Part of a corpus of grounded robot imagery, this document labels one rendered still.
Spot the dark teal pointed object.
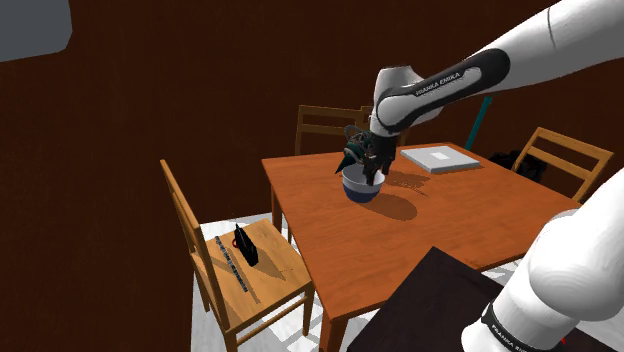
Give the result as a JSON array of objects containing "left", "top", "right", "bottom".
[{"left": 334, "top": 125, "right": 368, "bottom": 175}]

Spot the white and blue bowl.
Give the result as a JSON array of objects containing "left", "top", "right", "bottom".
[{"left": 341, "top": 163, "right": 386, "bottom": 204}]

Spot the grey flat book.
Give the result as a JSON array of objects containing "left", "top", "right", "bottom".
[{"left": 400, "top": 145, "right": 483, "bottom": 175}]

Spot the light wooden chair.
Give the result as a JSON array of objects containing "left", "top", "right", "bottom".
[
  {"left": 510, "top": 126, "right": 615, "bottom": 204},
  {"left": 159, "top": 158, "right": 316, "bottom": 352},
  {"left": 293, "top": 104, "right": 412, "bottom": 157}
]

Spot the orange wooden table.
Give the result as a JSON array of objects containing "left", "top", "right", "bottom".
[{"left": 261, "top": 141, "right": 582, "bottom": 352}]

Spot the teal pole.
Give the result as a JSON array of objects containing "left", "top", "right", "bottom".
[{"left": 463, "top": 95, "right": 494, "bottom": 152}]

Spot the long dark ruler strip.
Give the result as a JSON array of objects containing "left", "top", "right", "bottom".
[{"left": 214, "top": 235, "right": 250, "bottom": 294}]

